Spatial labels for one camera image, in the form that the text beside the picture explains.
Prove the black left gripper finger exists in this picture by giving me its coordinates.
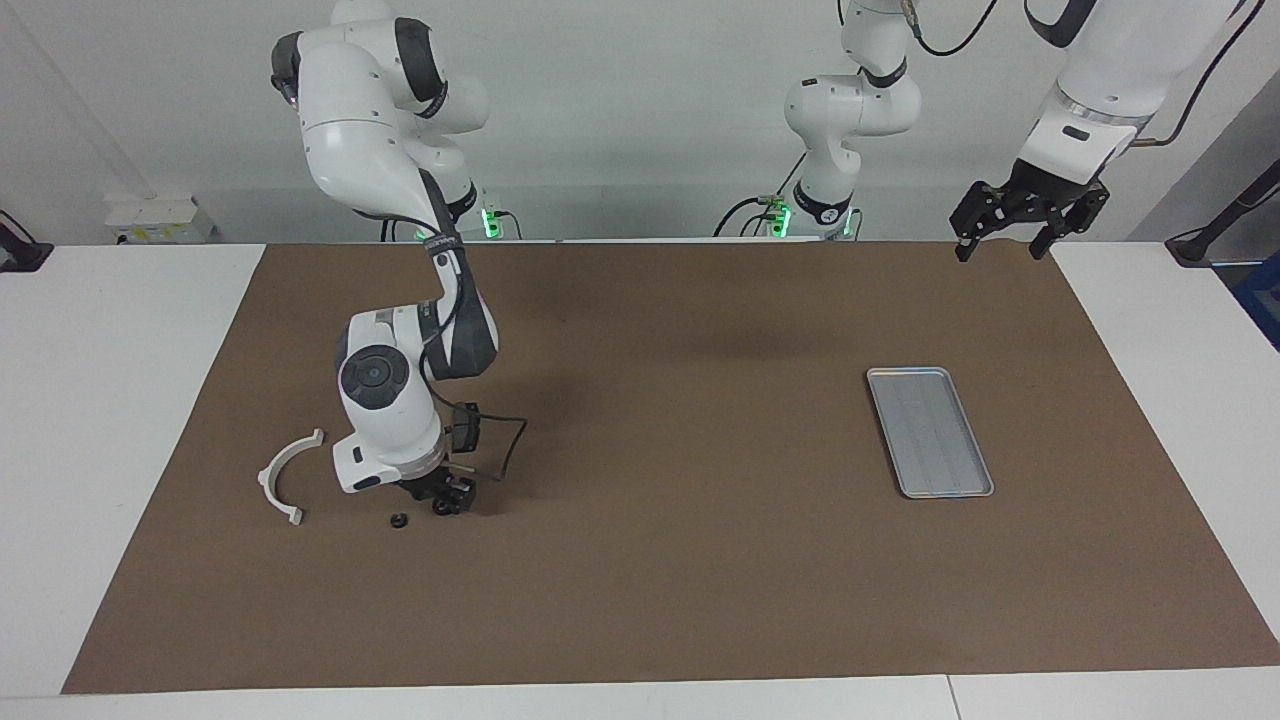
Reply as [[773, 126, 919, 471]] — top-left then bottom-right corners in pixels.
[[949, 181, 1012, 264], [1029, 184, 1111, 262]]

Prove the silver metal tray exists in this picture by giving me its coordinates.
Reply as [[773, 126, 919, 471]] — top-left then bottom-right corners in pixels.
[[866, 367, 995, 500]]

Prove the brown table mat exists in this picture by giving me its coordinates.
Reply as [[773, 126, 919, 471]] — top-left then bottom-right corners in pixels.
[[60, 240, 1280, 696]]

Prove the blue box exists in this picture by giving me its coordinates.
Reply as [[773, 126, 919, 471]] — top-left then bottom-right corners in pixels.
[[1232, 250, 1280, 351]]

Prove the white power strip box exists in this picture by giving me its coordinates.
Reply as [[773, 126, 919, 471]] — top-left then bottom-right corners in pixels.
[[105, 195, 216, 244]]

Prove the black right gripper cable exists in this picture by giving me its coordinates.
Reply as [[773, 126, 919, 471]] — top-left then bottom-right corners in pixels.
[[418, 300, 529, 483]]

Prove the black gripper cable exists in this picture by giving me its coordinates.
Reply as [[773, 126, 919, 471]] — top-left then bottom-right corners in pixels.
[[418, 300, 529, 483], [900, 0, 1263, 149]]

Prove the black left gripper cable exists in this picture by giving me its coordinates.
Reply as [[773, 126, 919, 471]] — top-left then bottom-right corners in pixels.
[[900, 0, 1263, 149]]

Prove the white curved plastic bracket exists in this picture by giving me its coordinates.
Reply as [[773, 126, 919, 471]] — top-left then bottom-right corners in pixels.
[[257, 428, 327, 528]]

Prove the black clamp mount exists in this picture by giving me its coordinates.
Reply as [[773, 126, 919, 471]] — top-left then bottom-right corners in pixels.
[[0, 210, 53, 273]]

